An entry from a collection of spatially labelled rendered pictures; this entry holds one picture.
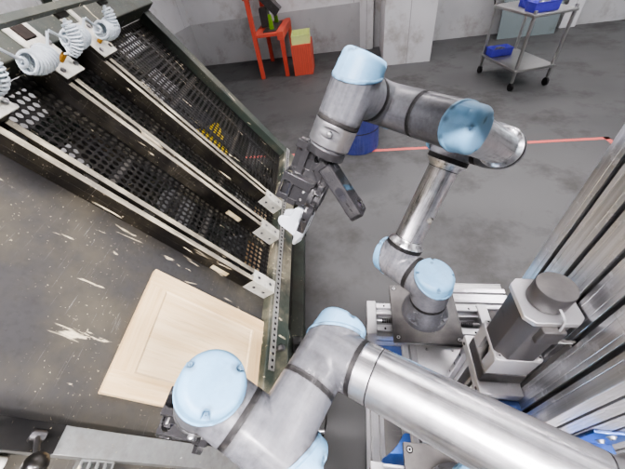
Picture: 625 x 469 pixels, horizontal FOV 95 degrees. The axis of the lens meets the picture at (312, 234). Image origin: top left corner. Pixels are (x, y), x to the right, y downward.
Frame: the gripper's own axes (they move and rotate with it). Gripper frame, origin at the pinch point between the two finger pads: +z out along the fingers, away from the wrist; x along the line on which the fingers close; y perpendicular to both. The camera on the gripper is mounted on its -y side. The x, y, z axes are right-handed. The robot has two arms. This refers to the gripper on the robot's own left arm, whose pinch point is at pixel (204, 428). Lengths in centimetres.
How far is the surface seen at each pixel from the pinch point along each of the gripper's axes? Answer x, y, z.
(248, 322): -42, -5, 42
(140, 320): -24.5, 26.3, 22.1
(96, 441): 4.1, 20.6, 18.6
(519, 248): -170, -201, 45
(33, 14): -75, 77, -26
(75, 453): 6.7, 22.8, 17.1
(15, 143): -50, 70, -4
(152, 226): -53, 37, 16
